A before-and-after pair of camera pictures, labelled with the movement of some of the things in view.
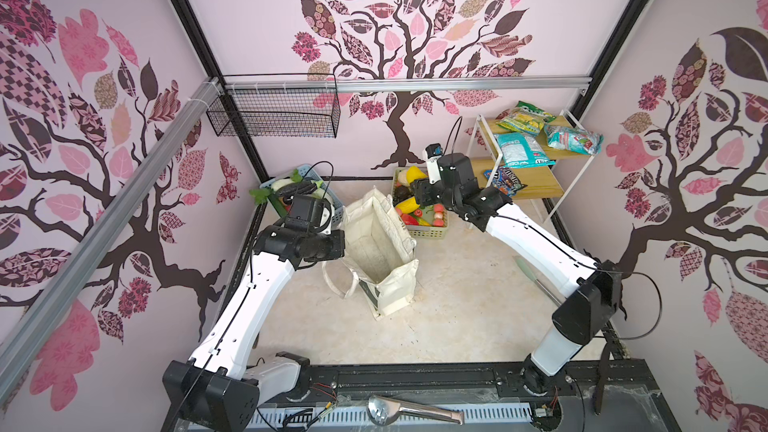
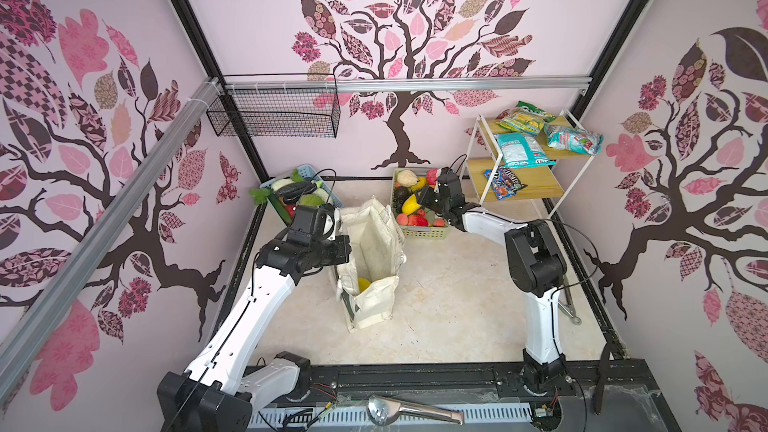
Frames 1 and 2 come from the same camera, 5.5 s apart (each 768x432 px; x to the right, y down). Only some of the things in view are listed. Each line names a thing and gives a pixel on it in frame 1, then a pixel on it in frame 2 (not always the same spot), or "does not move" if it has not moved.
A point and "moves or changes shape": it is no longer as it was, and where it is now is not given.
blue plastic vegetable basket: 336,208 does not move
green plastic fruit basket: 423,222 does not move
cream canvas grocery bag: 379,252 moves or changes shape
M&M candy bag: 505,180 does not move
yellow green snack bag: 524,118 does not move
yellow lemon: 413,172 -> 363,283
